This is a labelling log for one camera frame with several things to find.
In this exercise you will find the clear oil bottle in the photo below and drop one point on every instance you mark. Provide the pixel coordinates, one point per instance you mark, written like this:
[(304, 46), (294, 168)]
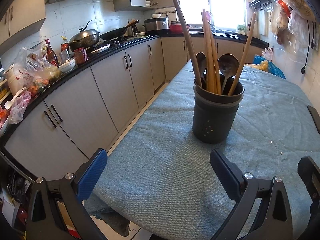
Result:
[(64, 55)]

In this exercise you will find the upper wall cabinets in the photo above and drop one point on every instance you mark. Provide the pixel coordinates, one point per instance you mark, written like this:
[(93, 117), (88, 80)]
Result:
[(22, 19)]

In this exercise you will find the black utensil holder cup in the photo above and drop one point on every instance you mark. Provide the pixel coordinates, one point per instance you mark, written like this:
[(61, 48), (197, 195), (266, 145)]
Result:
[(214, 114)]

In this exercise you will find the red pot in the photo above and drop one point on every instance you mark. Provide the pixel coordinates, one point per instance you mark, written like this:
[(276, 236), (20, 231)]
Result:
[(175, 27)]

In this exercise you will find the long curved wooden stick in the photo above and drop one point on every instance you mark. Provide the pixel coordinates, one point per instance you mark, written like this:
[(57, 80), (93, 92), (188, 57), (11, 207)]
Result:
[(188, 40)]

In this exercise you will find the plastic bag with groceries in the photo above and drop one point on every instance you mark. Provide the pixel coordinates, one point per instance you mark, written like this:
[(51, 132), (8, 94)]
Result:
[(33, 71)]

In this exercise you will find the white plastic spoon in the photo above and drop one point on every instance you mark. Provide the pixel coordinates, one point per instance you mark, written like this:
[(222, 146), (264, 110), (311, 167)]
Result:
[(9, 103)]

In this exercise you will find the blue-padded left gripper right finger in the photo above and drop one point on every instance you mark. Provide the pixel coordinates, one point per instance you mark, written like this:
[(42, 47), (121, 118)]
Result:
[(273, 219)]

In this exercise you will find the dark sauce bottle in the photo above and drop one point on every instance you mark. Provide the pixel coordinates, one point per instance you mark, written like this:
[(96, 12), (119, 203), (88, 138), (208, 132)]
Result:
[(51, 55)]

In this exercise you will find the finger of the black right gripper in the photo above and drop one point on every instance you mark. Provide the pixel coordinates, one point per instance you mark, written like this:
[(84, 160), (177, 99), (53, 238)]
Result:
[(309, 173)]

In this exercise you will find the white bowl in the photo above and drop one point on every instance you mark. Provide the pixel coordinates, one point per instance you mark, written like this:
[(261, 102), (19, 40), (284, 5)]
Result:
[(67, 66)]

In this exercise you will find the wooden chopstick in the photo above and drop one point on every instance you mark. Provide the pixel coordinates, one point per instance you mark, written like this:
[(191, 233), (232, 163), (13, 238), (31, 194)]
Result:
[(244, 55), (209, 26), (207, 52), (210, 52), (216, 65)]

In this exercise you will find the kitchen base cabinets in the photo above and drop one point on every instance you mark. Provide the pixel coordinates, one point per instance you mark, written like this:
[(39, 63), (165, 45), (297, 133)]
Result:
[(89, 107)]

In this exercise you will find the pink plastic bag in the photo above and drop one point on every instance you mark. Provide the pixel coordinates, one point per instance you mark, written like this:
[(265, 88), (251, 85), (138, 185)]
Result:
[(18, 108)]

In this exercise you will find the yellow bag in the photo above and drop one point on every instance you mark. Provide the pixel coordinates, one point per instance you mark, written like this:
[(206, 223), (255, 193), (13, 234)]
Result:
[(258, 66)]

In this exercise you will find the hanging plastic bags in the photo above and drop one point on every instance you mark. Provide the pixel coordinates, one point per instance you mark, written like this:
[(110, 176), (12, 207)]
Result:
[(292, 23)]

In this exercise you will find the red lidded jar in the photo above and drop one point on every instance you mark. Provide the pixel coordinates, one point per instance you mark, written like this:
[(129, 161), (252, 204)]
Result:
[(80, 56)]

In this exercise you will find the black chair back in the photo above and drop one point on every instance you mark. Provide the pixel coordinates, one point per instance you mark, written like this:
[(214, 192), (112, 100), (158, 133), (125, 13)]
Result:
[(315, 116)]

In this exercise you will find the steel pot with lid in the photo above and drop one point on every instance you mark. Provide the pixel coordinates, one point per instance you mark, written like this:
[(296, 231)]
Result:
[(84, 39)]

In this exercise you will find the black wok pan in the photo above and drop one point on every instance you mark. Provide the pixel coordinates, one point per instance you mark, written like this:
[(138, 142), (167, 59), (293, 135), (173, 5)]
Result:
[(116, 33)]

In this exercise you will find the black wall rack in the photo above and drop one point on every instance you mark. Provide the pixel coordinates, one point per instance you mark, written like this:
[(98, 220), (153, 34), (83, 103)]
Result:
[(260, 5)]

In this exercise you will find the blue plastic bag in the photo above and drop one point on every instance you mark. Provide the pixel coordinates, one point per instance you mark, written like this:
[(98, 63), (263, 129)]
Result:
[(268, 66)]

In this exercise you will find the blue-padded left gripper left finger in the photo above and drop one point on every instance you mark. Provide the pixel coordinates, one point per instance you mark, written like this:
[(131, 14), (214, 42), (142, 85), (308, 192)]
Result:
[(44, 217)]

